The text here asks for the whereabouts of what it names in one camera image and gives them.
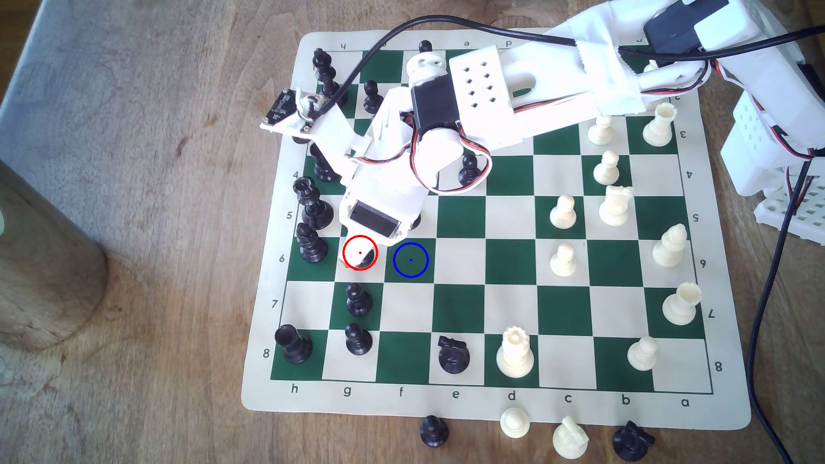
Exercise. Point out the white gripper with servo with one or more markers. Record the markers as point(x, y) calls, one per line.
point(373, 221)

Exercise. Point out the black chess pawn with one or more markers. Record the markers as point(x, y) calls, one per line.
point(469, 171)
point(358, 301)
point(372, 100)
point(425, 46)
point(434, 433)
point(367, 260)
point(358, 341)

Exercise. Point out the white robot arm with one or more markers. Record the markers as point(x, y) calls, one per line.
point(554, 71)

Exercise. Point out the black chess bishop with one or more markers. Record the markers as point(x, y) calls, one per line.
point(311, 246)

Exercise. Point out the black chess queen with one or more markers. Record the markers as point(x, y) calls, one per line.
point(314, 209)

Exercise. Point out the black chess piece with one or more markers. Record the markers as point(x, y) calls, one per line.
point(322, 167)

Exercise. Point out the black chess rook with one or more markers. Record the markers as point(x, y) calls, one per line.
point(293, 345)

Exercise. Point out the black chess knight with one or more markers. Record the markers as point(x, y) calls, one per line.
point(631, 442)
point(454, 358)

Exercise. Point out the green and cream chess mat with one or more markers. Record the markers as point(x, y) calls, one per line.
point(509, 258)

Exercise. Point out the black chess king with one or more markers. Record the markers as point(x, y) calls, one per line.
point(329, 84)

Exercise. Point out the white chess queen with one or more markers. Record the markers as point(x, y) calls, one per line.
point(515, 358)

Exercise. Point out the white chess pawn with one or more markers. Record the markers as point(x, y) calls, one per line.
point(564, 262)
point(563, 214)
point(643, 356)
point(606, 171)
point(601, 132)
point(515, 424)

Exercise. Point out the white chess knight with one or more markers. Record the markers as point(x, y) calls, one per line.
point(570, 439)

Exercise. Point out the white chess bishop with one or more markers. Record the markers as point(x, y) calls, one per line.
point(669, 248)

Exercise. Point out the white chess rook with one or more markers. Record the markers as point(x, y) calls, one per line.
point(660, 127)

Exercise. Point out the white knight b5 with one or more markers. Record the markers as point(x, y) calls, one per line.
point(615, 207)

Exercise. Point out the white cloth tape wrap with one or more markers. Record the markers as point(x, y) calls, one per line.
point(606, 58)

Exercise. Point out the white camera mounting bracket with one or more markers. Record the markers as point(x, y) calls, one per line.
point(338, 138)

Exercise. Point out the small black camera module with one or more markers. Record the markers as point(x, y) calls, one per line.
point(282, 108)

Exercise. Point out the white perforated base plate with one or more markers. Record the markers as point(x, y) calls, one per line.
point(796, 216)

